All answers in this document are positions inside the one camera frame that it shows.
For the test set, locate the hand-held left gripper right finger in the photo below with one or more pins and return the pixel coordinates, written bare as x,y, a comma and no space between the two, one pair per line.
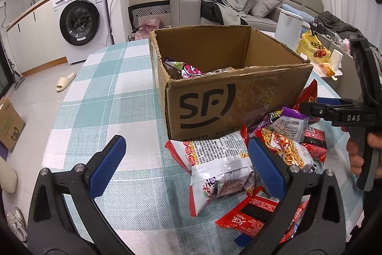
265,167

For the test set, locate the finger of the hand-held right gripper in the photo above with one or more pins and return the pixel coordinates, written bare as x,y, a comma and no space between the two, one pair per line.
328,100
316,111

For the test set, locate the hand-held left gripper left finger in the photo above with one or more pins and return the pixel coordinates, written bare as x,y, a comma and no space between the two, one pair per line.
109,164

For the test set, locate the white red snack packet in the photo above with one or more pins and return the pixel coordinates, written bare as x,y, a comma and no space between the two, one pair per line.
215,150

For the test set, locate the brown cardboard box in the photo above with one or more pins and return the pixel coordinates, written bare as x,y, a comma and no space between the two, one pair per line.
209,105

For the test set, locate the person's right forearm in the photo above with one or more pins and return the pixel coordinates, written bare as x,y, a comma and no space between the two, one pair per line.
368,213

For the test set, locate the person's right hand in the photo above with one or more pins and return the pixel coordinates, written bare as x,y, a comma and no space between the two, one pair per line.
353,158

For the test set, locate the tall red snack packet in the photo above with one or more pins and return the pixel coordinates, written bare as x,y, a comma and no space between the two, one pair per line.
309,93

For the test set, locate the dark red snack packet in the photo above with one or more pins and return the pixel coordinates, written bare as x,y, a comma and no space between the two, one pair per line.
316,134
316,150

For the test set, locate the light side table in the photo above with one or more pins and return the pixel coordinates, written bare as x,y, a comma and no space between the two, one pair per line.
349,75

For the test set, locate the orange stick snack packet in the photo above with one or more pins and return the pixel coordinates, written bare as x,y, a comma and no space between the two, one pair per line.
286,150

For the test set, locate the red black snack packet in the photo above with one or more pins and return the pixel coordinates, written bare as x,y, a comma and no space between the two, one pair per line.
247,210

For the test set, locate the yellow plastic bag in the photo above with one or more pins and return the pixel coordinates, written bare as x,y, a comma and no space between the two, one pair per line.
313,47

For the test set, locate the checked tablecloth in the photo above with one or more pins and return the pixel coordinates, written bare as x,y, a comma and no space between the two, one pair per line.
119,99

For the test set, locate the dark jacket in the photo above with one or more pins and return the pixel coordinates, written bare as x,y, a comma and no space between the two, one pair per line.
337,23

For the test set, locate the white trash can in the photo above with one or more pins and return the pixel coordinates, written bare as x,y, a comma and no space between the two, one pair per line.
288,25

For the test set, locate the cream slipper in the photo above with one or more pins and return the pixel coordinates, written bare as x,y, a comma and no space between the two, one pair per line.
66,82

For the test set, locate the light blue cushion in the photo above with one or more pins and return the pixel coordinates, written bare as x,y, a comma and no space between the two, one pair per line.
294,10

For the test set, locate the cream cushion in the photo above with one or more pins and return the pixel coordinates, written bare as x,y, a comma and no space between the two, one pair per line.
8,180

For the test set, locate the small printed cardboard box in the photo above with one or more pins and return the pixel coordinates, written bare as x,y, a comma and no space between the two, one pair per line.
10,125

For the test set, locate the purple bag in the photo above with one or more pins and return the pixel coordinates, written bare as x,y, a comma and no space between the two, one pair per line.
3,152

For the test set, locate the white sneaker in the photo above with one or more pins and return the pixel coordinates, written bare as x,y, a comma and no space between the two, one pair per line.
16,225

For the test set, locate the pink purple snack packet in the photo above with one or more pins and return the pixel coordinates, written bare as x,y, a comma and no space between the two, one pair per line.
191,69

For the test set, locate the grey stick vacuum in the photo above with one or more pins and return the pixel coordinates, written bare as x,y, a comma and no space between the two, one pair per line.
16,78

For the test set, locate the grey hoodie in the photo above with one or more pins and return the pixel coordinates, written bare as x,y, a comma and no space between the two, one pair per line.
231,7

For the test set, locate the pink cloth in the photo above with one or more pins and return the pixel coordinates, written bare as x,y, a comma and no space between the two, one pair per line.
149,26

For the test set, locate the black garment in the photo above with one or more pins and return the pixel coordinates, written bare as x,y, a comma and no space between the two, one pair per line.
213,11

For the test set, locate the white washing machine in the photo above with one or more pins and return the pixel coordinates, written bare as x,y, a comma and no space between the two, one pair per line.
79,22

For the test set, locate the white kitchen counter cabinet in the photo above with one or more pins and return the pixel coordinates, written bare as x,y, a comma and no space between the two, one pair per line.
38,34

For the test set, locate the black white patterned basket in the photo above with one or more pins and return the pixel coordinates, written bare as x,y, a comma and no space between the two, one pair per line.
149,8

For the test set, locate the grey sofa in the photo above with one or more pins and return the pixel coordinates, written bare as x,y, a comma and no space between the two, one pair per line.
185,10

